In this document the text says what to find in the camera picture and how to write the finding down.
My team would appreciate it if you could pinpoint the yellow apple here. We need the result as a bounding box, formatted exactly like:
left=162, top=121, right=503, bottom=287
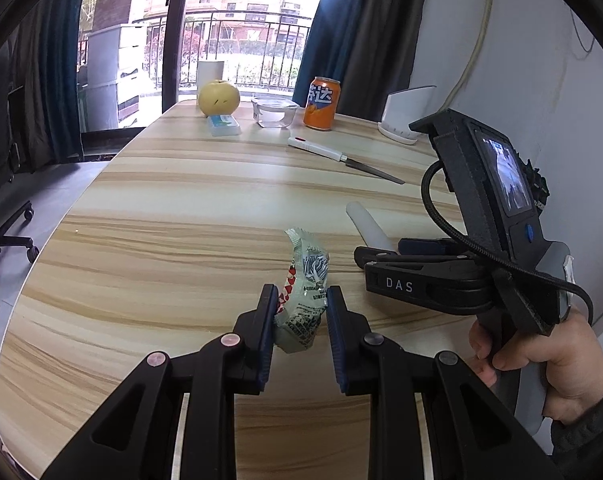
left=196, top=79, right=241, bottom=117

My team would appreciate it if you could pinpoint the white plastic stand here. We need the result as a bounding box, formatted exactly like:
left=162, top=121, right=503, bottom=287
left=378, top=86, right=437, bottom=146

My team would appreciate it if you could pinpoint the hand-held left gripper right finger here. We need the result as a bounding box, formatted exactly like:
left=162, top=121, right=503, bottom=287
left=326, top=285, right=565, bottom=480

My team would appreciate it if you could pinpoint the blue curtain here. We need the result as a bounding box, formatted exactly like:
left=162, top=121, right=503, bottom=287
left=292, top=0, right=377, bottom=106
left=12, top=0, right=100, bottom=161

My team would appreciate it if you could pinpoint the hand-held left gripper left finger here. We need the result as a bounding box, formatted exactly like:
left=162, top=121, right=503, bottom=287
left=42, top=284, right=278, bottom=480

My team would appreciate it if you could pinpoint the blue tissue pack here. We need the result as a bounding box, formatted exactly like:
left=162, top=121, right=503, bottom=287
left=206, top=113, right=242, bottom=137

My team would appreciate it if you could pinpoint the grey curtain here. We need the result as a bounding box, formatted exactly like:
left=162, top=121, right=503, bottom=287
left=339, top=0, right=432, bottom=121

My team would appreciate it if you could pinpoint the clear glass container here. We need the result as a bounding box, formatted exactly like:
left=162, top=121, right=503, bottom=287
left=252, top=96, right=299, bottom=130

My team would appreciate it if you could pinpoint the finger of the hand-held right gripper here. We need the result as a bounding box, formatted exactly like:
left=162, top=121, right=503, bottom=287
left=398, top=237, right=465, bottom=257
left=354, top=246, right=469, bottom=271

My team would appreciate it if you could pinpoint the silver snack wrapper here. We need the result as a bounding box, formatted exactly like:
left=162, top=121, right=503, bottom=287
left=273, top=226, right=331, bottom=355

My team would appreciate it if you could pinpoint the black braided cable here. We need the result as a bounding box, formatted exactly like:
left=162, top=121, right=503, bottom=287
left=421, top=160, right=595, bottom=326

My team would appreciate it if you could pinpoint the white plastic tube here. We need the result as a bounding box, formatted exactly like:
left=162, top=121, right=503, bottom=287
left=345, top=201, right=398, bottom=252

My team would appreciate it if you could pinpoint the white-handled knife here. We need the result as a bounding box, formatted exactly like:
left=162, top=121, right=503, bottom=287
left=288, top=136, right=406, bottom=185

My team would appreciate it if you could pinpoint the black window frame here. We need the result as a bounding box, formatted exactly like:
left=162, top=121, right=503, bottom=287
left=159, top=0, right=196, bottom=113

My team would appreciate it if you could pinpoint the beige cord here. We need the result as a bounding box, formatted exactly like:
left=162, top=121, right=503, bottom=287
left=449, top=0, right=499, bottom=96

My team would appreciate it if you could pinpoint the white paper cup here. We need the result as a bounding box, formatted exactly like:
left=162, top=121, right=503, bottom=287
left=196, top=60, right=226, bottom=98

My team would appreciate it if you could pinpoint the person's right hand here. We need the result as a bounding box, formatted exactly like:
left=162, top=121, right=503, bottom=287
left=468, top=305, right=603, bottom=428

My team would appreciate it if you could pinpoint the orange soda can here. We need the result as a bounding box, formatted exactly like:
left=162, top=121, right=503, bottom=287
left=303, top=76, right=342, bottom=132

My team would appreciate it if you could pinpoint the black office chair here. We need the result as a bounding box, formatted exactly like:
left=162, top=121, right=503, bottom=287
left=0, top=200, right=40, bottom=318

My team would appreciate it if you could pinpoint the white balcony cabinet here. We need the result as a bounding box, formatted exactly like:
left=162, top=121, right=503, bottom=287
left=84, top=22, right=147, bottom=131

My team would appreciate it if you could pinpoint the black balcony railing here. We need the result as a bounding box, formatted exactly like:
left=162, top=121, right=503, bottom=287
left=132, top=10, right=315, bottom=93

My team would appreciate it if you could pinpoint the person's right forearm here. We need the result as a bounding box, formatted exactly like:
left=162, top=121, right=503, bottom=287
left=549, top=390, right=603, bottom=480

